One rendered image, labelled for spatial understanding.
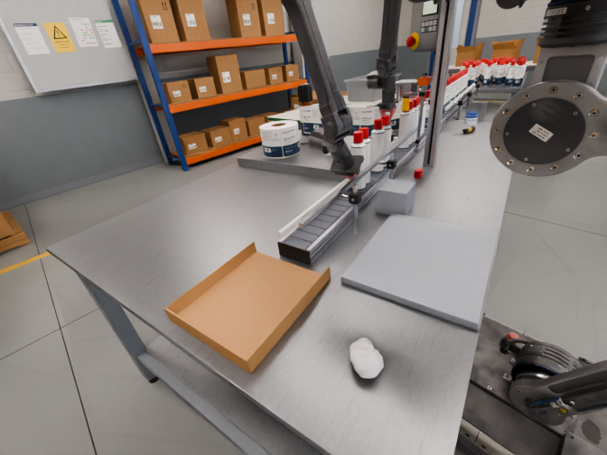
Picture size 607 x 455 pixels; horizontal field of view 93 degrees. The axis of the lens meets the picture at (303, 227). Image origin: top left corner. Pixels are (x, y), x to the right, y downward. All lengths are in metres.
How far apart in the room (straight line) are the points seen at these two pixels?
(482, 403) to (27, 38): 5.20
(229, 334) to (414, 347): 0.37
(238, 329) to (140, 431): 1.08
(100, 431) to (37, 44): 4.28
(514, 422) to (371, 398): 0.81
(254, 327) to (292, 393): 0.17
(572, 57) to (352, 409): 0.81
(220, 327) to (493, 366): 1.04
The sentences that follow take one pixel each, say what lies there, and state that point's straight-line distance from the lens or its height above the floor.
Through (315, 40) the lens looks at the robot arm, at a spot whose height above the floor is 1.36.
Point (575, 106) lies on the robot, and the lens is 0.82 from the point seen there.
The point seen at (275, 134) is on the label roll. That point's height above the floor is 1.00.
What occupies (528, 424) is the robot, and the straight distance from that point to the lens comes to 1.34.
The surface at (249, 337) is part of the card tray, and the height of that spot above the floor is 0.83.
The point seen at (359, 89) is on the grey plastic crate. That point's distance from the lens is 3.55.
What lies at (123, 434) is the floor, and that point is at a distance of 1.73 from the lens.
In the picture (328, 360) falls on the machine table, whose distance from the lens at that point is 0.61.
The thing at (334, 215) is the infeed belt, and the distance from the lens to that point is 0.93.
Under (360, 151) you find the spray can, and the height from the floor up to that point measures 1.03.
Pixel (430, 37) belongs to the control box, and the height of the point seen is 1.33.
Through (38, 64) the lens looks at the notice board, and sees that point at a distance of 5.02.
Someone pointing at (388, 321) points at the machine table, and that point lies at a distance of 0.67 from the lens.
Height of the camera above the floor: 1.33
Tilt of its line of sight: 31 degrees down
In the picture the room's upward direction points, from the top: 7 degrees counter-clockwise
